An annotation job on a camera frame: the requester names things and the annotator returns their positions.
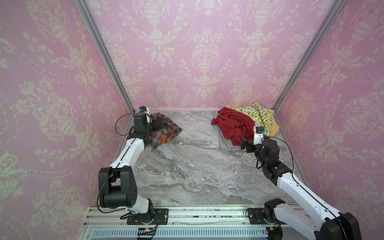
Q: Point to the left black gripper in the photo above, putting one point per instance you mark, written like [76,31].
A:
[156,126]

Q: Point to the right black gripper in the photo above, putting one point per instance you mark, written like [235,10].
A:
[247,145]

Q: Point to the plaid flannel cloth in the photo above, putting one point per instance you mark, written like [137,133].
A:
[165,135]

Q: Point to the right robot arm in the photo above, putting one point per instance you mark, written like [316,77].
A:
[320,221]

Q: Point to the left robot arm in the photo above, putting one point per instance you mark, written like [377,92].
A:
[117,185]

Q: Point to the red cloth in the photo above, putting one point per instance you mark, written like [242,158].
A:
[234,125]

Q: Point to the lemon print cloth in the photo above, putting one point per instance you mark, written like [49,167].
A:
[260,115]

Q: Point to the tan cloth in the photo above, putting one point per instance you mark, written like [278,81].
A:
[274,129]

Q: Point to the perforated metal vent strip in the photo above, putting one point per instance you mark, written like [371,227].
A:
[180,232]

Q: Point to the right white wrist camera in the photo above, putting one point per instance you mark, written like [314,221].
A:
[259,135]

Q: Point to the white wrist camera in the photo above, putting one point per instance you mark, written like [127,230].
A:
[259,135]
[146,111]

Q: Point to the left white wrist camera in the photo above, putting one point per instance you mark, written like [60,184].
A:
[146,111]

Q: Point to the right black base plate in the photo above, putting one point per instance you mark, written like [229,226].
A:
[259,216]

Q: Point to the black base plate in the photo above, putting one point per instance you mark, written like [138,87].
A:
[259,216]
[157,216]

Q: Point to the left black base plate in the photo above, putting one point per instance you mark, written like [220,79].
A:
[157,216]

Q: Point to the aluminium front rail frame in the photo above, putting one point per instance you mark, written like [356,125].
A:
[198,216]

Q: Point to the left aluminium corner post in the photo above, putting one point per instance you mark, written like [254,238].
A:
[101,46]

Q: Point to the aluminium corner post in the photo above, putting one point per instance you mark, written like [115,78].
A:
[101,46]
[319,35]

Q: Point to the right aluminium corner post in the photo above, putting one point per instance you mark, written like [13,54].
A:
[319,35]

